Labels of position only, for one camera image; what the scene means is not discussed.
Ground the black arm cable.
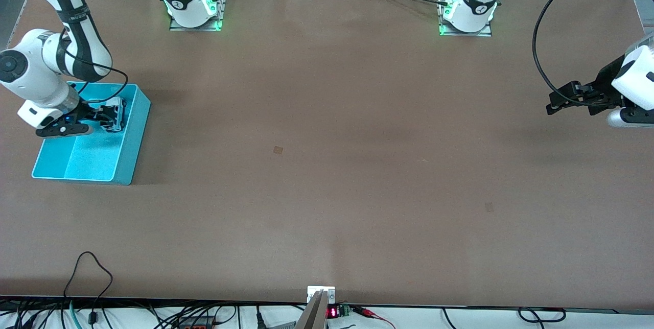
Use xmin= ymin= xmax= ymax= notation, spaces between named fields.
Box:
xmin=532 ymin=0 xmax=654 ymax=110
xmin=56 ymin=28 xmax=129 ymax=99

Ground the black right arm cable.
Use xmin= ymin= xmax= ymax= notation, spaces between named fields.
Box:
xmin=56 ymin=28 xmax=129 ymax=99

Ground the white jeep toy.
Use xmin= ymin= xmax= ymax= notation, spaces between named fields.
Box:
xmin=98 ymin=97 xmax=127 ymax=133

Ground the red clip lead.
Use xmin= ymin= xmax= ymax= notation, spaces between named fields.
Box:
xmin=352 ymin=306 xmax=396 ymax=329

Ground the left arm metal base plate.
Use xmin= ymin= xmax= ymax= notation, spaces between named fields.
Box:
xmin=438 ymin=0 xmax=494 ymax=37

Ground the thin black looped cable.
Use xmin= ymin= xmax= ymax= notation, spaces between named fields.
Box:
xmin=63 ymin=251 xmax=114 ymax=325

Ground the grey camera mount bar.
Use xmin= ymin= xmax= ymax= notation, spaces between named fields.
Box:
xmin=295 ymin=290 xmax=328 ymax=329

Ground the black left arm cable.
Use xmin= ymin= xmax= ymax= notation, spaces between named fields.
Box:
xmin=532 ymin=0 xmax=654 ymax=110

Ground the black box with red plugs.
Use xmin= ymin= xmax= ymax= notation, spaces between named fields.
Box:
xmin=178 ymin=316 xmax=218 ymax=329

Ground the black coiled cable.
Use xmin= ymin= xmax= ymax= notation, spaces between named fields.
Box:
xmin=518 ymin=308 xmax=567 ymax=323

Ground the teal plastic bin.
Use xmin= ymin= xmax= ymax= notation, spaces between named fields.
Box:
xmin=32 ymin=82 xmax=152 ymax=186

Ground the small silver mounting plate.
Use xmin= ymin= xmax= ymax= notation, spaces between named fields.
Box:
xmin=307 ymin=286 xmax=336 ymax=304

